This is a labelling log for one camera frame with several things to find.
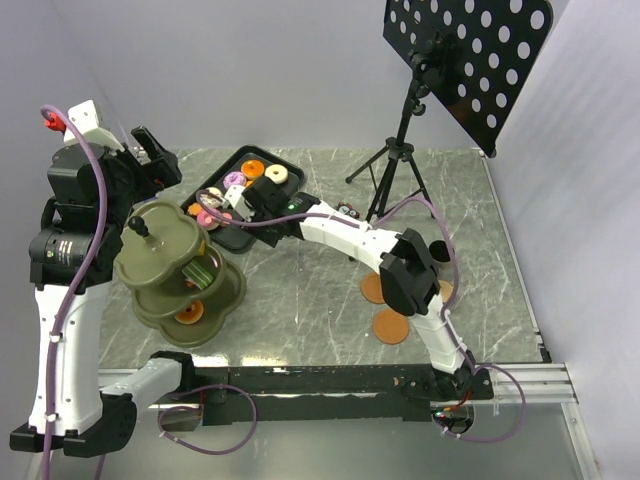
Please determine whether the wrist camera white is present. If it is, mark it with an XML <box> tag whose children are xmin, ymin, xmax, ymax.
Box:
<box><xmin>224</xmin><ymin>186</ymin><xmax>255</xmax><ymax>222</ymax></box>
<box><xmin>68</xmin><ymin>100</ymin><xmax>124</xmax><ymax>151</ymax></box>

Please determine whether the white cream donut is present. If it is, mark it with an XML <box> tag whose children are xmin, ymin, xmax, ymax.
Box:
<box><xmin>264</xmin><ymin>164</ymin><xmax>289</xmax><ymax>185</ymax></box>

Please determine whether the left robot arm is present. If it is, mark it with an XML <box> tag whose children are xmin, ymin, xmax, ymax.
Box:
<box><xmin>9</xmin><ymin>126</ymin><xmax>198</xmax><ymax>458</ymax></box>

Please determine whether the black serving tray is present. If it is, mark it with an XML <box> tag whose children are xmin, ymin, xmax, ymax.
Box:
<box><xmin>199</xmin><ymin>145</ymin><xmax>305</xmax><ymax>254</ymax></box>

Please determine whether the orange donut front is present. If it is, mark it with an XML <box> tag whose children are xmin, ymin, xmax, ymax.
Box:
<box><xmin>175</xmin><ymin>300</ymin><xmax>204</xmax><ymax>325</ymax></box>

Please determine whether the pink frosted donut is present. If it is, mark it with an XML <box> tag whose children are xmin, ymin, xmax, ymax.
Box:
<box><xmin>196</xmin><ymin>210</ymin><xmax>220</xmax><ymax>231</ymax></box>

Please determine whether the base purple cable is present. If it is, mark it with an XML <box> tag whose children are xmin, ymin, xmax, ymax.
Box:
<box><xmin>157</xmin><ymin>383</ymin><xmax>260</xmax><ymax>456</ymax></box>

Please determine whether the black base frame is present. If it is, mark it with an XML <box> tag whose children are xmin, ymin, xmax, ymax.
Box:
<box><xmin>153</xmin><ymin>351</ymin><xmax>463</xmax><ymax>426</ymax></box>

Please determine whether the orange coaster left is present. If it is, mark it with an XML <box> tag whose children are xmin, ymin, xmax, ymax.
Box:
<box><xmin>360</xmin><ymin>272</ymin><xmax>385</xmax><ymax>305</ymax></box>

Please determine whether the black music stand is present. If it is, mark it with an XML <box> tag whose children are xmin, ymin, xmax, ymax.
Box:
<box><xmin>359</xmin><ymin>0</ymin><xmax>554</xmax><ymax>219</ymax></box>

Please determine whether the small copper cup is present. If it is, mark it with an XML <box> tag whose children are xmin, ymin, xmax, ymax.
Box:
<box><xmin>438</xmin><ymin>280</ymin><xmax>454</xmax><ymax>303</ymax></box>

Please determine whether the black cartoon figurine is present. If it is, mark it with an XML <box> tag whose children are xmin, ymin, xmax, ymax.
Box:
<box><xmin>336</xmin><ymin>202</ymin><xmax>360</xmax><ymax>219</ymax></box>

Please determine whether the orange coaster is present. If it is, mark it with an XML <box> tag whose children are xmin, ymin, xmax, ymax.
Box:
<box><xmin>372</xmin><ymin>309</ymin><xmax>409</xmax><ymax>345</ymax></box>
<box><xmin>360</xmin><ymin>272</ymin><xmax>385</xmax><ymax>305</ymax></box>

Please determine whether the green three-tier serving stand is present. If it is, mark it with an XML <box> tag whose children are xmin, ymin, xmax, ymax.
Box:
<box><xmin>114</xmin><ymin>199</ymin><xmax>246</xmax><ymax>348</ymax></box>

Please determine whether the purple frosted donut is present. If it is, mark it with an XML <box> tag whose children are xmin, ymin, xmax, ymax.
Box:
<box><xmin>223</xmin><ymin>171</ymin><xmax>247</xmax><ymax>190</ymax></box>

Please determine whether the orange coaster front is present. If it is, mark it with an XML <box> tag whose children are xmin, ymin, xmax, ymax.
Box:
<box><xmin>372</xmin><ymin>309</ymin><xmax>409</xmax><ymax>345</ymax></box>

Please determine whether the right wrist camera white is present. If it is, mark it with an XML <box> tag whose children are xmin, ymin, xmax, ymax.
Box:
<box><xmin>224</xmin><ymin>186</ymin><xmax>255</xmax><ymax>222</ymax></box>

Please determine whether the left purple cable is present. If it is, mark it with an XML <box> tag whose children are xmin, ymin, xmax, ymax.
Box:
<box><xmin>39</xmin><ymin>103</ymin><xmax>109</xmax><ymax>480</ymax></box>

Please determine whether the dark brown mug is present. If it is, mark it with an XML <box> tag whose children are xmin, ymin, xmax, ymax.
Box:
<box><xmin>429</xmin><ymin>240</ymin><xmax>451</xmax><ymax>265</ymax></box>

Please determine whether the orange flower cookie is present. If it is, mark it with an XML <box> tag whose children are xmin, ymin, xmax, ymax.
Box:
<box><xmin>187</xmin><ymin>203</ymin><xmax>202</xmax><ymax>217</ymax></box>

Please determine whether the green layered cake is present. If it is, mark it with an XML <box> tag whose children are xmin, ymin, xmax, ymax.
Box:
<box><xmin>182</xmin><ymin>259</ymin><xmax>215</xmax><ymax>290</ymax></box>

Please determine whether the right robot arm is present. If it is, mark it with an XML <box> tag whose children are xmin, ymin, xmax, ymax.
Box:
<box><xmin>230</xmin><ymin>177</ymin><xmax>494</xmax><ymax>401</ymax></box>

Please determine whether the orange donut back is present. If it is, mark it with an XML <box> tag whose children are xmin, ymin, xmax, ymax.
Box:
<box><xmin>240</xmin><ymin>159</ymin><xmax>265</xmax><ymax>181</ymax></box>

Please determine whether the chocolate sprinkle donut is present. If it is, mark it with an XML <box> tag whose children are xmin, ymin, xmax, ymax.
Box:
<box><xmin>201</xmin><ymin>187</ymin><xmax>224</xmax><ymax>209</ymax></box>

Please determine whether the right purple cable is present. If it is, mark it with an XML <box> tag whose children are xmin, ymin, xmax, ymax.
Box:
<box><xmin>195</xmin><ymin>187</ymin><xmax>527</xmax><ymax>445</ymax></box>

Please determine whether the orange donut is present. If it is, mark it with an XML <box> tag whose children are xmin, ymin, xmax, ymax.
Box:
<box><xmin>240</xmin><ymin>159</ymin><xmax>265</xmax><ymax>181</ymax></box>
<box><xmin>175</xmin><ymin>300</ymin><xmax>204</xmax><ymax>325</ymax></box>

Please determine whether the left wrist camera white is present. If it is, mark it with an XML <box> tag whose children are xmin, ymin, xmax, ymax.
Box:
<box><xmin>68</xmin><ymin>100</ymin><xmax>124</xmax><ymax>151</ymax></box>

